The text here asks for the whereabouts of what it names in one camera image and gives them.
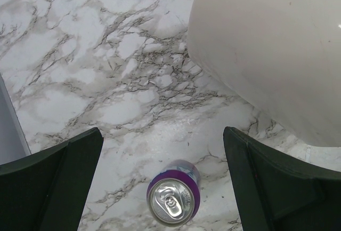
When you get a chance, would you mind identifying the cream cylindrical container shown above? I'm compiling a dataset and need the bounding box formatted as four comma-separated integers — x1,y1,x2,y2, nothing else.
188,0,340,147

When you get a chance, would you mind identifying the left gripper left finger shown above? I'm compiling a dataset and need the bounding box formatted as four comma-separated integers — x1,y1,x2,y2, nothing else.
1,128,103,230

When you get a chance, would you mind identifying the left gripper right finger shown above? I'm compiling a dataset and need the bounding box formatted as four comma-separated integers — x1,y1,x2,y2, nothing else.
223,127,340,231

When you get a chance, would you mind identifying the purple can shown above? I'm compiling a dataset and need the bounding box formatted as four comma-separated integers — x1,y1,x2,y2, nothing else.
147,160,201,227

